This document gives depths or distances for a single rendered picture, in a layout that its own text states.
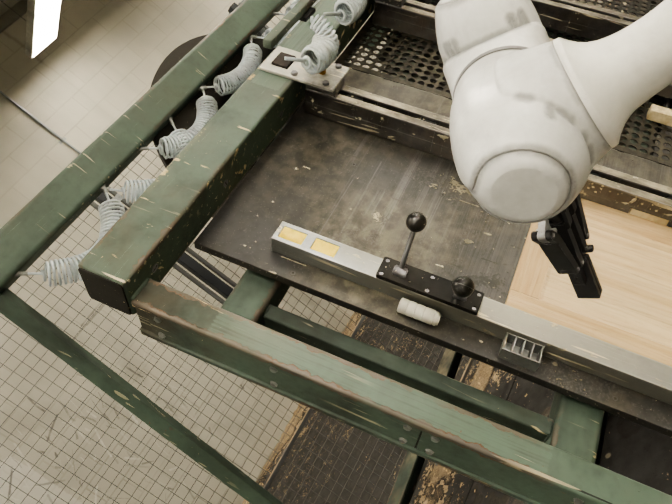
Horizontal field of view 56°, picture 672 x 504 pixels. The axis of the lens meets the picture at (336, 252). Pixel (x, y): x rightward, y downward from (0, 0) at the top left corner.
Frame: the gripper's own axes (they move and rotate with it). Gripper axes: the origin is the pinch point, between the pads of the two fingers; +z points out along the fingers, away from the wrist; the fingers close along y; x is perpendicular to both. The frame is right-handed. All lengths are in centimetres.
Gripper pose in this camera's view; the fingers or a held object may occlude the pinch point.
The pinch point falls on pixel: (583, 276)
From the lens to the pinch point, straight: 89.9
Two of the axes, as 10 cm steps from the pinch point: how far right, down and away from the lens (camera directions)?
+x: 7.7, -0.4, -6.4
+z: 4.7, 7.1, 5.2
